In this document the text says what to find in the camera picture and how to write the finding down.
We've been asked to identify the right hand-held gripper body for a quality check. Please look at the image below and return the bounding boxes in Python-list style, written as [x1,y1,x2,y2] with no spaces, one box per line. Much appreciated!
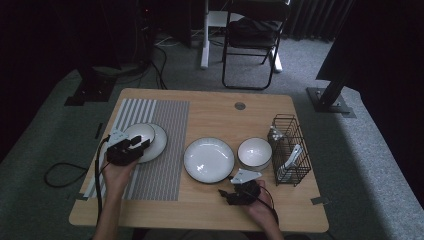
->
[229,168,263,206]

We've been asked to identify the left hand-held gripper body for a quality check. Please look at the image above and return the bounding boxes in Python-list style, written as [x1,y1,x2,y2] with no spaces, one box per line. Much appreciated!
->
[105,129,144,167]

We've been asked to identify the white plate dark rim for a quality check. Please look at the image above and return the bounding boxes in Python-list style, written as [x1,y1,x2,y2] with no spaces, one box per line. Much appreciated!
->
[183,137,236,184]
[123,123,168,164]

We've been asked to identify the black wire basket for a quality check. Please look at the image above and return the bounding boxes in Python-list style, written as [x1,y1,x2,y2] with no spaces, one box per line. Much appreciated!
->
[267,113,313,187]

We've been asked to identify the white ceramic spoon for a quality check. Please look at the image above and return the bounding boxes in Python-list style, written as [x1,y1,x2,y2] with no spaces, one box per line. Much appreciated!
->
[276,146,303,182]
[278,145,304,179]

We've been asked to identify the person's right hand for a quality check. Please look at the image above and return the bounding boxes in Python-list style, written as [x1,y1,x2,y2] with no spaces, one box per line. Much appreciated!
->
[244,180,278,229]

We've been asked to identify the person's left hand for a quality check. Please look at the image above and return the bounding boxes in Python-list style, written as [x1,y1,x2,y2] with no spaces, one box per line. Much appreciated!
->
[101,159,138,198]

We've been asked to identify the grey striped placemat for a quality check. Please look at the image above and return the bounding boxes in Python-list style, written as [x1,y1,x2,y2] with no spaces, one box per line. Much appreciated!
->
[83,98,190,202]

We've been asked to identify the bundle of white chopsticks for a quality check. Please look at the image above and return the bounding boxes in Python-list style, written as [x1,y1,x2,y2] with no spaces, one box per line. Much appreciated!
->
[269,126,284,143]

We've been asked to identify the black stand base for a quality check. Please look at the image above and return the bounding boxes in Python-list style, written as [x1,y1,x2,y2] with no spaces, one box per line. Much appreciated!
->
[64,64,118,107]

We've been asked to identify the dark equipment rack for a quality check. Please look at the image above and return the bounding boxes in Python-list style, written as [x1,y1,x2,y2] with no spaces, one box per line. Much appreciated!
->
[133,0,158,68]

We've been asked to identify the dark cloth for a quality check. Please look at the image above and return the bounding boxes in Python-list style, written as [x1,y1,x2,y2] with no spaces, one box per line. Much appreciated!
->
[229,16,283,48]

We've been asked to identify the black folding chair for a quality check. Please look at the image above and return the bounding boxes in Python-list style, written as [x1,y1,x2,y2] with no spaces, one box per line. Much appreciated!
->
[221,0,292,91]

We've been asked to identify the dark curtain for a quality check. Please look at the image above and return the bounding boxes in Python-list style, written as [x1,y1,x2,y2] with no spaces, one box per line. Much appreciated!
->
[283,0,355,43]

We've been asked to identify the right hand-held gripper cable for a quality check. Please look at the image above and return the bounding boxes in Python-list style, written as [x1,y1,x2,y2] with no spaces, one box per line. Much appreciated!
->
[228,175,279,225]

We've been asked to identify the hand-held gripper cable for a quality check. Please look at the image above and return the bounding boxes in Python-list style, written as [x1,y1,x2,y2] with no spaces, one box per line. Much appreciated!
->
[228,175,279,225]
[94,135,111,231]

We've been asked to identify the left hand-held gripper cable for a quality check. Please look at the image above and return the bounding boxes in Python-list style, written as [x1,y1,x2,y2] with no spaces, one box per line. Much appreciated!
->
[94,135,111,231]

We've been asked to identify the black looped cable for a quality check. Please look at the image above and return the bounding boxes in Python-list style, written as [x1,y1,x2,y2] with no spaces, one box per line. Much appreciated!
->
[44,162,89,188]

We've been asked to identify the black floor cable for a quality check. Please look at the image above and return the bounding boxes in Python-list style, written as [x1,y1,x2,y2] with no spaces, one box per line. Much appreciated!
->
[151,46,169,90]

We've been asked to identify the white floor cable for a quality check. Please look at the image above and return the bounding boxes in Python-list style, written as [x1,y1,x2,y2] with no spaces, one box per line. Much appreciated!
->
[154,34,183,48]

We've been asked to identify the black stand with base plate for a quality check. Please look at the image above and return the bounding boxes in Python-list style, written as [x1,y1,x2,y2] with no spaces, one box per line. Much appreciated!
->
[306,76,357,118]

